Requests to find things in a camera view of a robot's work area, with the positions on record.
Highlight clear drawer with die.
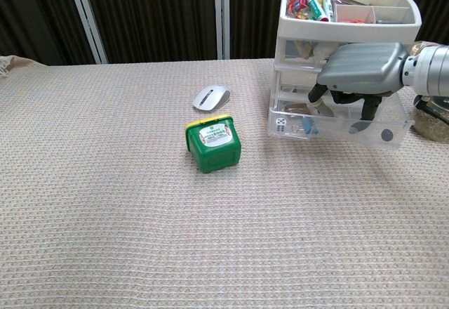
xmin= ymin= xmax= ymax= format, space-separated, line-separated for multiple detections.
xmin=268 ymin=93 xmax=415 ymax=150

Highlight upright grey partition post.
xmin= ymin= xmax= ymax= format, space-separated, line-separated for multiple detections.
xmin=213 ymin=0 xmax=231 ymax=60

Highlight red candy packet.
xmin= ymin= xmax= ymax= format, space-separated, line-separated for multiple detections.
xmin=286 ymin=0 xmax=311 ymax=18

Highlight white plastic drawer organizer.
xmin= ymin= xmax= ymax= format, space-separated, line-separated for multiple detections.
xmin=268 ymin=0 xmax=422 ymax=138

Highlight red capped marker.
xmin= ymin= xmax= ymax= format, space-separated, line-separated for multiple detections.
xmin=297 ymin=0 xmax=330 ymax=22

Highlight clear bag yellow snacks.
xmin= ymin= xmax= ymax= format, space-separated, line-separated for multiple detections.
xmin=410 ymin=41 xmax=439 ymax=57

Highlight right black grey robot hand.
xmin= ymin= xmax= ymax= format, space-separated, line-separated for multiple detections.
xmin=307 ymin=41 xmax=410 ymax=134

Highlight brown foil packet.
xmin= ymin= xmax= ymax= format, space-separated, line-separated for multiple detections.
xmin=284 ymin=102 xmax=311 ymax=113

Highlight beige woven tablecloth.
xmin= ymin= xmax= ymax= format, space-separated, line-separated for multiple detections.
xmin=0 ymin=55 xmax=449 ymax=309

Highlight slanted grey partition post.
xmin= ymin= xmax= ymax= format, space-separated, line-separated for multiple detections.
xmin=65 ymin=0 xmax=108 ymax=65

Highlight green container yellow lid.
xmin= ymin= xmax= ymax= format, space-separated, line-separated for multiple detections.
xmin=185 ymin=112 xmax=243 ymax=174

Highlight small blue item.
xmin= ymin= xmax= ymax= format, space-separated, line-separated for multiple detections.
xmin=301 ymin=117 xmax=320 ymax=136

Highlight clear drawer with glasses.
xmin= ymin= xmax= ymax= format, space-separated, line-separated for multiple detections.
xmin=275 ymin=37 xmax=348 ymax=67

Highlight white computer mouse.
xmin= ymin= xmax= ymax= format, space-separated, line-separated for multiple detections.
xmin=192 ymin=84 xmax=232 ymax=112

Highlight glass jar black lid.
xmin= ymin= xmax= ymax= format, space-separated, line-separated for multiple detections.
xmin=412 ymin=94 xmax=449 ymax=140

